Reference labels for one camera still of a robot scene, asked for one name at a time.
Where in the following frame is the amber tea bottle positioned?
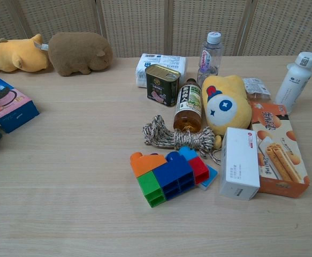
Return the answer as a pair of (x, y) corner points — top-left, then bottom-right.
(173, 78), (203, 133)

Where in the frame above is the light blue flat plate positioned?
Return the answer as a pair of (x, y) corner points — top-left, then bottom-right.
(198, 164), (219, 191)

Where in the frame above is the green toy block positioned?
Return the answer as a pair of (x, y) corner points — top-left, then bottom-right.
(136, 171), (168, 209)

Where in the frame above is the red toy block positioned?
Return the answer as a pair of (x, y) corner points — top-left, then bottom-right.
(188, 156), (210, 186)

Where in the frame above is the white tissue pack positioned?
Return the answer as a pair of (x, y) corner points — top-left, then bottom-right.
(135, 53), (188, 88)

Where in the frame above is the orange toy block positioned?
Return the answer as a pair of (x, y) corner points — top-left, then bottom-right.
(130, 152), (168, 178)

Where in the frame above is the light blue toy block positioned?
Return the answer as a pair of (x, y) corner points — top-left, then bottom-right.
(178, 146), (198, 162)

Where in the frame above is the green luncheon meat can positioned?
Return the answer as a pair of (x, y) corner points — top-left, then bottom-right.
(144, 64), (181, 108)

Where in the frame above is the clear wrapped bread packet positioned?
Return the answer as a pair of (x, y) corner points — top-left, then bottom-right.
(242, 77), (272, 103)

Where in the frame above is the yellow plush dinosaur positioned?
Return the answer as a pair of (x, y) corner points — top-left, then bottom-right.
(0, 33), (50, 73)

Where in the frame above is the yellow plush toy with face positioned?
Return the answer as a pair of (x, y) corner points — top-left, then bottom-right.
(201, 74), (253, 135)

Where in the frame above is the braided rope bundle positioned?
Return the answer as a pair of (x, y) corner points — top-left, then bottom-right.
(141, 115), (222, 166)

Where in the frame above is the clear water bottle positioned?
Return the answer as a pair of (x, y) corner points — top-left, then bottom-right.
(196, 31), (224, 87)

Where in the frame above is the white plastic bottle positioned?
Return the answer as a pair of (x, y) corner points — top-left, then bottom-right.
(275, 51), (312, 115)

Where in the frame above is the dark blue toy block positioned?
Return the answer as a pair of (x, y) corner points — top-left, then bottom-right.
(153, 151), (197, 202)

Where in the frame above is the brown plush capybara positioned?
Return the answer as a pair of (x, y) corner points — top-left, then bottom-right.
(47, 32), (114, 77)

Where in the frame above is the orange egg roll box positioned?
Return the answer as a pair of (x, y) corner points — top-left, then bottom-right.
(248, 101), (311, 199)

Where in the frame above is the white cardboard box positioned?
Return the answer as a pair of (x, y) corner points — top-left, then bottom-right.
(219, 127), (261, 202)

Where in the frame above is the blue pink cookie box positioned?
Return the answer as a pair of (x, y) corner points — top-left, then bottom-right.
(0, 75), (41, 134)

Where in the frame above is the wicker folding screen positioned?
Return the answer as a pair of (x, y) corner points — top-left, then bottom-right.
(0, 0), (312, 58)

